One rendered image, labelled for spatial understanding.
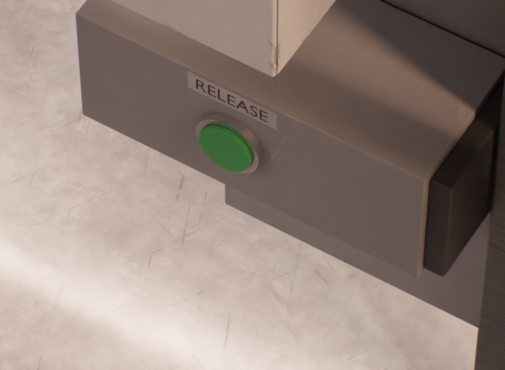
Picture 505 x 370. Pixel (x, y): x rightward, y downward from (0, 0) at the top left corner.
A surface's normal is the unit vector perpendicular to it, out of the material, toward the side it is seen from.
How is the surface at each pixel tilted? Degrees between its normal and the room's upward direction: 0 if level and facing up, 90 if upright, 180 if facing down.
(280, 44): 90
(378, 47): 0
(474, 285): 90
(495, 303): 90
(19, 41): 0
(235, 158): 90
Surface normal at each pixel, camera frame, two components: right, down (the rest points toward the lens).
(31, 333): 0.00, -0.60
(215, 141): -0.52, 0.68
